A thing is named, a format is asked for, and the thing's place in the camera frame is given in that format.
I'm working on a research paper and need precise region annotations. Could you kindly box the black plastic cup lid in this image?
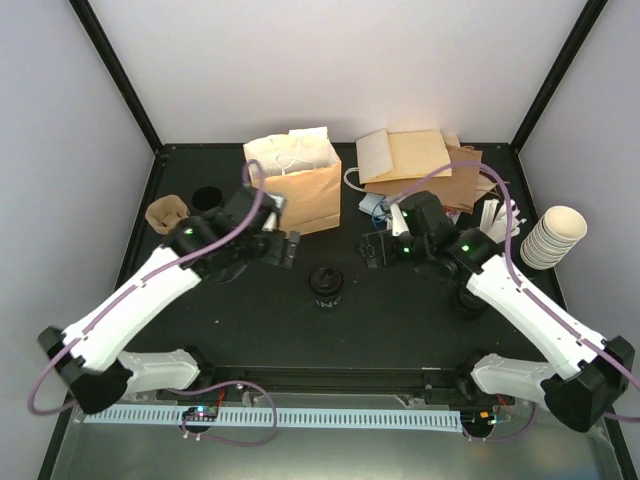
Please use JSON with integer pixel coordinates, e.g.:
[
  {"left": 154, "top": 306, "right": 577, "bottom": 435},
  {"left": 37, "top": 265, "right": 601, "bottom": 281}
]
[{"left": 308, "top": 264, "right": 344, "bottom": 296}]

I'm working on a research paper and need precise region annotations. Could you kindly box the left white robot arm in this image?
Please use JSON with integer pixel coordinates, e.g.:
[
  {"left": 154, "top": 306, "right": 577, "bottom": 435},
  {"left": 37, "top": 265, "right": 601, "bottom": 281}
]
[{"left": 38, "top": 186, "right": 300, "bottom": 414}]

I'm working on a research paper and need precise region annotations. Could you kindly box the black printed paper cup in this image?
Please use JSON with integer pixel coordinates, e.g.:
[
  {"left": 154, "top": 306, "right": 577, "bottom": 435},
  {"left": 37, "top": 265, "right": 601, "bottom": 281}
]
[{"left": 191, "top": 185, "right": 224, "bottom": 217}]

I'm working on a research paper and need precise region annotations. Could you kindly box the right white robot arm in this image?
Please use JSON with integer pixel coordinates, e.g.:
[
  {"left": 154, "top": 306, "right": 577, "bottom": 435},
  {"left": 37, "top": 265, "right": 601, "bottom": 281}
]
[{"left": 357, "top": 192, "right": 637, "bottom": 433}]

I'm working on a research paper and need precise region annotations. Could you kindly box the brown kraft paper bag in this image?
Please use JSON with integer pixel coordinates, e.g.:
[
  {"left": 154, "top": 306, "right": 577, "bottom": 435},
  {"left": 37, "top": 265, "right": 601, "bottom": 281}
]
[{"left": 384, "top": 145, "right": 482, "bottom": 213}]

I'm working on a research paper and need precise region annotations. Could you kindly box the brown pulp cup carrier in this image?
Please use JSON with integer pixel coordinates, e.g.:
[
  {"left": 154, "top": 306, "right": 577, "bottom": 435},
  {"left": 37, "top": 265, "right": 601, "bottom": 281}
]
[{"left": 145, "top": 194, "right": 190, "bottom": 235}]

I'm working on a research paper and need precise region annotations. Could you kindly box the right black lid stack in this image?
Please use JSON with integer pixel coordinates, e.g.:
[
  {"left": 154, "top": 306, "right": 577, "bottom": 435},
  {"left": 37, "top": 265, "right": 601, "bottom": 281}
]
[{"left": 449, "top": 290, "right": 488, "bottom": 322}]

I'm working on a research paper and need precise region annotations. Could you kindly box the tilted paper cup stack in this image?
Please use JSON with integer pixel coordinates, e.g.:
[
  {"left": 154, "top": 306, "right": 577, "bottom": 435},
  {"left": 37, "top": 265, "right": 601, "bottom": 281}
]
[{"left": 520, "top": 206, "right": 588, "bottom": 270}]

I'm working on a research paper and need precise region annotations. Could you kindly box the orange paper bag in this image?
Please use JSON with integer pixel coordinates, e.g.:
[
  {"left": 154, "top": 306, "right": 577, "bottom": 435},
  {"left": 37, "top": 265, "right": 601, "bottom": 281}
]
[
  {"left": 343, "top": 129, "right": 450, "bottom": 195},
  {"left": 243, "top": 127, "right": 342, "bottom": 235}
]

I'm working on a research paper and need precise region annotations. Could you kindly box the single black paper cup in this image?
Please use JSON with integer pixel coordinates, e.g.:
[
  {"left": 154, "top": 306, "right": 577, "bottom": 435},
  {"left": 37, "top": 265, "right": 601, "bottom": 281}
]
[{"left": 309, "top": 277, "right": 344, "bottom": 310}]

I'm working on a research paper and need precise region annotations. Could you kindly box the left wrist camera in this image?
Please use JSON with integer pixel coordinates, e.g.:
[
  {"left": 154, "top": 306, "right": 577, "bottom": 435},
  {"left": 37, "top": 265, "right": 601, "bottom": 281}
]
[{"left": 262, "top": 192, "right": 287, "bottom": 231}]

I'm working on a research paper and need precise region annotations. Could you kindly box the small circuit board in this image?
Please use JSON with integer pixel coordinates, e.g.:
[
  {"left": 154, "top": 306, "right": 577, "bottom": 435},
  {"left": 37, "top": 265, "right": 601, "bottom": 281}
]
[{"left": 182, "top": 406, "right": 219, "bottom": 421}]

